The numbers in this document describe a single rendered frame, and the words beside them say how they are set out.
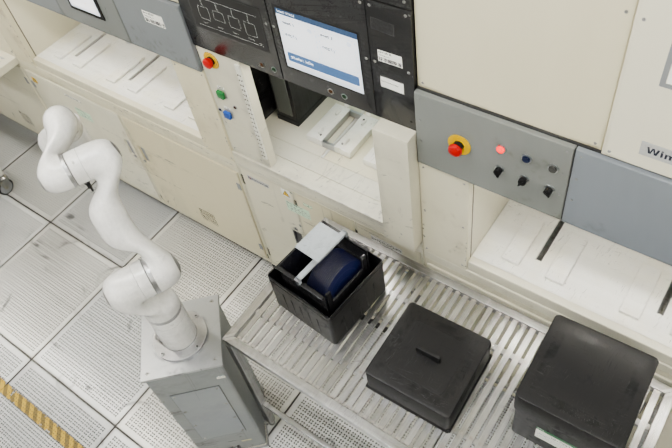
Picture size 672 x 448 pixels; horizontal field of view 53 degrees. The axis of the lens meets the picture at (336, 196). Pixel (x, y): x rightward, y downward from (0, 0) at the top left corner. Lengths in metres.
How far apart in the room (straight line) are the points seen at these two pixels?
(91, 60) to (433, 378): 2.26
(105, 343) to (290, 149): 1.39
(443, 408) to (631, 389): 0.51
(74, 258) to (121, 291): 1.79
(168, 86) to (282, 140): 0.69
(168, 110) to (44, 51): 0.89
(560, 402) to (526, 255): 0.58
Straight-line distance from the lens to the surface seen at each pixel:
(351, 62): 1.91
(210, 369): 2.38
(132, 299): 2.11
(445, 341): 2.16
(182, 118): 3.00
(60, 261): 3.89
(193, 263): 3.57
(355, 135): 2.65
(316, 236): 2.13
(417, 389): 2.09
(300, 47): 2.01
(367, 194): 2.49
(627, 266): 2.36
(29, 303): 3.82
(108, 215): 2.03
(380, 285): 2.32
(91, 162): 2.00
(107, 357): 3.45
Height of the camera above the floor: 2.77
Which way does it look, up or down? 50 degrees down
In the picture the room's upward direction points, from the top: 11 degrees counter-clockwise
